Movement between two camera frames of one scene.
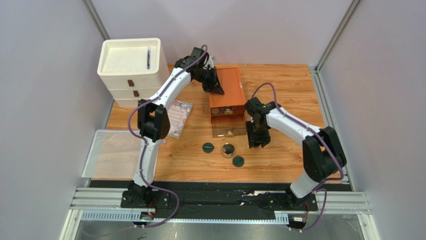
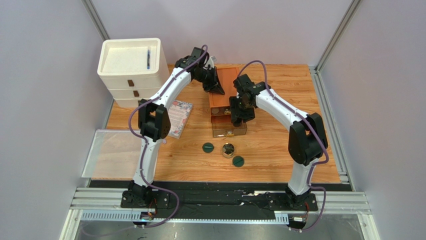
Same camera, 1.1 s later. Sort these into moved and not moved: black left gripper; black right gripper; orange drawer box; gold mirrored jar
Moved: black right gripper
Not moved: black left gripper; gold mirrored jar; orange drawer box
